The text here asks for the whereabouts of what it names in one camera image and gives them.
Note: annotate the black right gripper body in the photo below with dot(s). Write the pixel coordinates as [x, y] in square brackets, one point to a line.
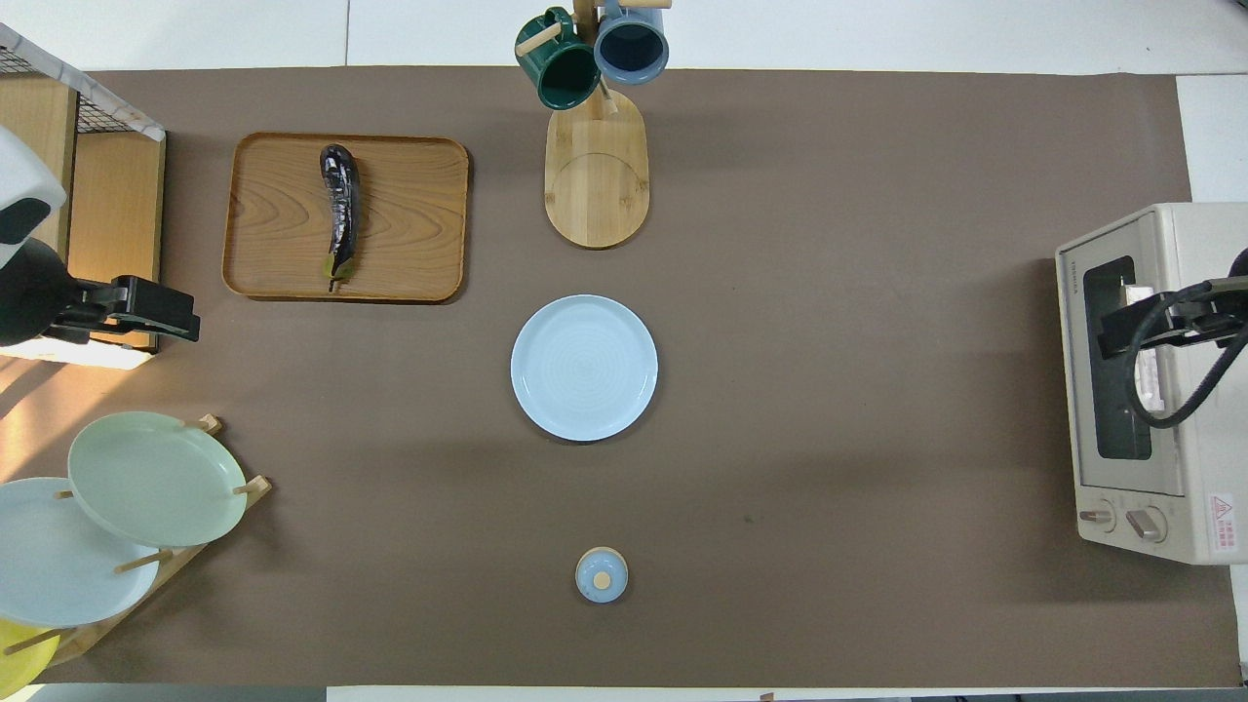
[1185, 312]

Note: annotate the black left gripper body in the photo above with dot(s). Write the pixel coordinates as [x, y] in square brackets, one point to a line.
[156, 310]

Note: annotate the beige toaster oven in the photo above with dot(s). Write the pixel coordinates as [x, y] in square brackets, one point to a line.
[1199, 458]

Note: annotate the light blue round plate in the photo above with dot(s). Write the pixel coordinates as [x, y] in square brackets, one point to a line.
[583, 368]

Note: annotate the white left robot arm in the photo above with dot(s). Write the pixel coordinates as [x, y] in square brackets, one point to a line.
[24, 195]

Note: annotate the beige oven knob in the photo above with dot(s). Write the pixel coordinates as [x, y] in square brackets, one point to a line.
[1147, 525]
[1099, 516]

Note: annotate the wooden serving tray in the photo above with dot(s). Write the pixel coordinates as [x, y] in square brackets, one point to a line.
[292, 224]

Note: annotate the pale green plate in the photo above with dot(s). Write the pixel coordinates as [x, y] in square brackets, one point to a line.
[156, 478]

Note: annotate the wooden plate rack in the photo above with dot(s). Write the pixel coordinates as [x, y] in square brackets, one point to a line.
[255, 489]

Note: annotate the pale blue racked plate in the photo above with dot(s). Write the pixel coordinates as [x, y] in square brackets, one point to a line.
[58, 565]

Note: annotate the brown table mat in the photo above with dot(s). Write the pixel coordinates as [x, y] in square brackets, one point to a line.
[829, 341]

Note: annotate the yellow plate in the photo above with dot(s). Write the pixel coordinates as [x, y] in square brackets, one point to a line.
[21, 658]

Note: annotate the wooden mug tree stand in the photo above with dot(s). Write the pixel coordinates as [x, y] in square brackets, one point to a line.
[596, 185]

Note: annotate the dark green mug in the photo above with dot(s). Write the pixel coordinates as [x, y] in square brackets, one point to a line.
[564, 70]

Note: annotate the blue mug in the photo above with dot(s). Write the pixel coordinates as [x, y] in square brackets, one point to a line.
[631, 49]

